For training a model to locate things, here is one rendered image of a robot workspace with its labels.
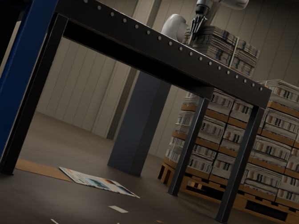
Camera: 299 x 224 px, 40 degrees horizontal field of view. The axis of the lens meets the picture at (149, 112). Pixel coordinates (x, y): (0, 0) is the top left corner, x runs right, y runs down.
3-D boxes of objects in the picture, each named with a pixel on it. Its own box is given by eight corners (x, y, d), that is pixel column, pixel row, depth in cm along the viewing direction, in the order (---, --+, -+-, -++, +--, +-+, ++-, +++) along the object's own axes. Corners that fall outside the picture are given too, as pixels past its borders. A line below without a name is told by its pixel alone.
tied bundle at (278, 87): (247, 106, 354) (256, 82, 355) (276, 118, 360) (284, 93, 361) (269, 107, 317) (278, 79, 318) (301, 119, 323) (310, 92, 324)
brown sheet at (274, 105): (248, 106, 354) (249, 101, 355) (276, 117, 360) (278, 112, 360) (269, 106, 317) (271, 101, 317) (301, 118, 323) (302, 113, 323)
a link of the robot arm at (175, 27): (157, 39, 325) (166, 14, 325) (178, 47, 327) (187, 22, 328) (160, 36, 308) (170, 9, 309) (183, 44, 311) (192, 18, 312)
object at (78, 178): (116, 183, 237) (117, 181, 237) (139, 198, 213) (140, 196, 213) (58, 168, 218) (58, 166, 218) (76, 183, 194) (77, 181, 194)
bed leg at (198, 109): (173, 194, 275) (205, 99, 278) (177, 196, 270) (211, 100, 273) (166, 192, 272) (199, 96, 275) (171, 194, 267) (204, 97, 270)
